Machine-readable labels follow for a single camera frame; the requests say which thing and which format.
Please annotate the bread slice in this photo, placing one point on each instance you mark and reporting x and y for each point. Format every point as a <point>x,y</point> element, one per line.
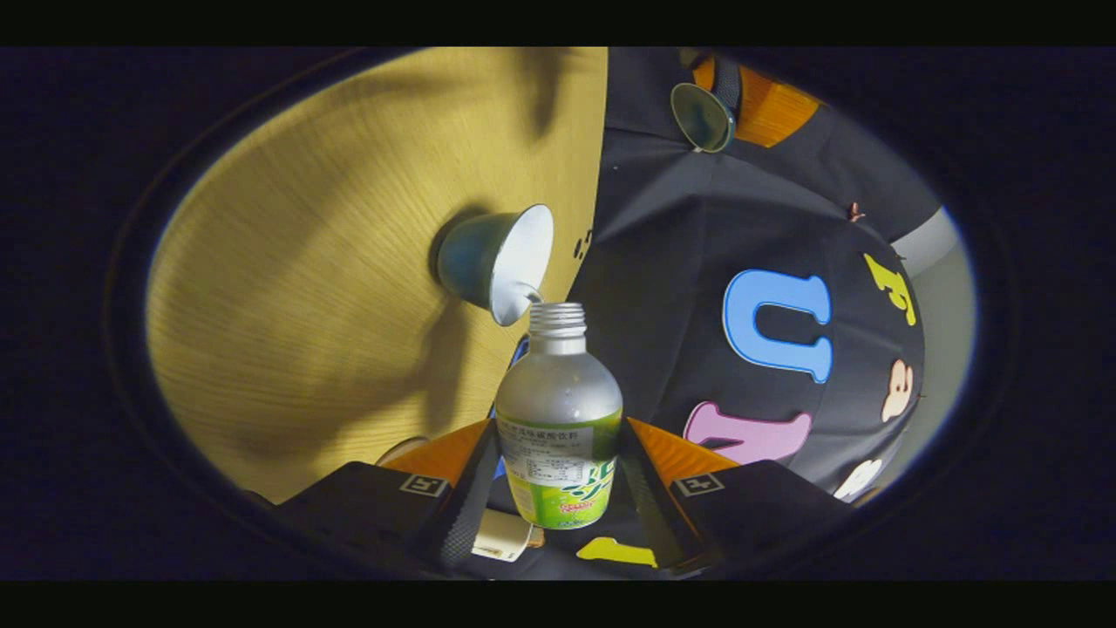
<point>536,537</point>

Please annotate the white and teal teacup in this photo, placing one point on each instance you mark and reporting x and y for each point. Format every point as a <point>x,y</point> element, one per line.
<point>475,257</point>

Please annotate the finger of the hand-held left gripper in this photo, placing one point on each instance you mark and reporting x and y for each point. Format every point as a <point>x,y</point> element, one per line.
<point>704,71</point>
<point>728,78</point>

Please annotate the white toaster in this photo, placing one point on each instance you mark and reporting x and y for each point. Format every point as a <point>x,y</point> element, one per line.
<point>501,536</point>

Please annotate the silver water bottle green label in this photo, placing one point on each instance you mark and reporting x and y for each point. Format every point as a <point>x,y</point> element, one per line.
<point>558,392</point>

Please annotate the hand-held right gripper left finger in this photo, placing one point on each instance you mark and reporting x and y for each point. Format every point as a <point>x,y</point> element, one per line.
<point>466,515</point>

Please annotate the black backdrop cloth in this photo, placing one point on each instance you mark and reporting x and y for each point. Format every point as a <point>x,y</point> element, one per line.
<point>697,227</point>

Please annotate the round brown coaster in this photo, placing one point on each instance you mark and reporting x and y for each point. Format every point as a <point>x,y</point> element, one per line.
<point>403,449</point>

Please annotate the reddish cloth clip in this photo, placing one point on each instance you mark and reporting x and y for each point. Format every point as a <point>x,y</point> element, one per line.
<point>855,211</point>

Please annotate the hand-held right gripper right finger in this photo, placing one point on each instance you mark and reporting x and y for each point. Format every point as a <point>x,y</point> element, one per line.
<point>649,506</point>

